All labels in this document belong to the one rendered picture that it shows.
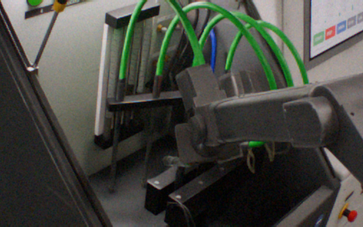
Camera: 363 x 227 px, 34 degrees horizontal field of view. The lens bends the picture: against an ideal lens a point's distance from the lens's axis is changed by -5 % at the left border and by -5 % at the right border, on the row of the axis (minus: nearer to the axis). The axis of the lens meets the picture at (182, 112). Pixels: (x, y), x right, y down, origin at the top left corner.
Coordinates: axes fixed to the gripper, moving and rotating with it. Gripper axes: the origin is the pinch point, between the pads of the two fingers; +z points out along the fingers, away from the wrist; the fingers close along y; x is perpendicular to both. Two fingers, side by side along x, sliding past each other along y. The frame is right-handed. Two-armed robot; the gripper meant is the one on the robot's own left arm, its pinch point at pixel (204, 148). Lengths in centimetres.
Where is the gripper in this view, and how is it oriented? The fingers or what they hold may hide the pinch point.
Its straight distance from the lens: 112.1
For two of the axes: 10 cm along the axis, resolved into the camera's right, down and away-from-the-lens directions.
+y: -9.9, 1.3, -0.7
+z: -0.4, 2.0, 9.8
